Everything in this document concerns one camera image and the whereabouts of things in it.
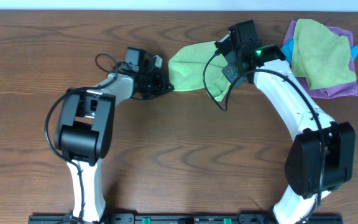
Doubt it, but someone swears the bright green cloth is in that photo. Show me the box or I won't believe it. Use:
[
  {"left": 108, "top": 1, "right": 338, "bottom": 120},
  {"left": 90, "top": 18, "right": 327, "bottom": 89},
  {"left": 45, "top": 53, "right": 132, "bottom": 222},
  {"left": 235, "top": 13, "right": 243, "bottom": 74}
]
[{"left": 168, "top": 42, "right": 230, "bottom": 101}]

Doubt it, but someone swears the olive green cloth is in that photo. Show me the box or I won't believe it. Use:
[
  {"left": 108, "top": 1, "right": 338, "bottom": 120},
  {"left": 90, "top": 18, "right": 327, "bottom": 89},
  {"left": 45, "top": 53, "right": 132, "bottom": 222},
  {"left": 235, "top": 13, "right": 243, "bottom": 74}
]
[{"left": 291, "top": 19, "right": 356, "bottom": 90}]

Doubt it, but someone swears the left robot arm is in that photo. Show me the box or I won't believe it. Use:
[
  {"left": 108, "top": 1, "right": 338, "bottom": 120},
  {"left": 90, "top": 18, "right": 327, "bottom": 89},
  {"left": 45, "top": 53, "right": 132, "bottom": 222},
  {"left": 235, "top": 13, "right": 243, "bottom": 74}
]
[{"left": 52, "top": 55, "right": 173, "bottom": 223}]

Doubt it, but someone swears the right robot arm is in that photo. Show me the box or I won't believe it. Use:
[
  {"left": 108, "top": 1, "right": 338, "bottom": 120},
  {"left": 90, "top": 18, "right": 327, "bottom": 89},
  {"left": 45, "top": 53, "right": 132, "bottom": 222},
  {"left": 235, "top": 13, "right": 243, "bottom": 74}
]
[{"left": 226, "top": 21, "right": 356, "bottom": 223}]

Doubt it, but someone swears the purple cloth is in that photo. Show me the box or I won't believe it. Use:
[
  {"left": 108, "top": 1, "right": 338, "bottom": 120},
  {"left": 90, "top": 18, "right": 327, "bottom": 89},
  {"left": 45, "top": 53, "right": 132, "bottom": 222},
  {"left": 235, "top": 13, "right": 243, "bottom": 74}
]
[{"left": 283, "top": 21, "right": 358, "bottom": 99}]

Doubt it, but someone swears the blue cloth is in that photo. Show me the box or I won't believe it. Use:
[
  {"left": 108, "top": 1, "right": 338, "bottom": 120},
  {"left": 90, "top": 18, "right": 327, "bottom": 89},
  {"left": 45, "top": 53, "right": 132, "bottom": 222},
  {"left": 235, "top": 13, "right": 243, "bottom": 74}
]
[{"left": 281, "top": 37, "right": 358, "bottom": 65}]

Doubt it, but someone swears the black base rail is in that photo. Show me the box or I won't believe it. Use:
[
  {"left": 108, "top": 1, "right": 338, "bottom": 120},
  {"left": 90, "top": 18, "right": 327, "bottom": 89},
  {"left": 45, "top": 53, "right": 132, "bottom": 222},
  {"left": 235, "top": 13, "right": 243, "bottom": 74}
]
[{"left": 28, "top": 212, "right": 344, "bottom": 224}]

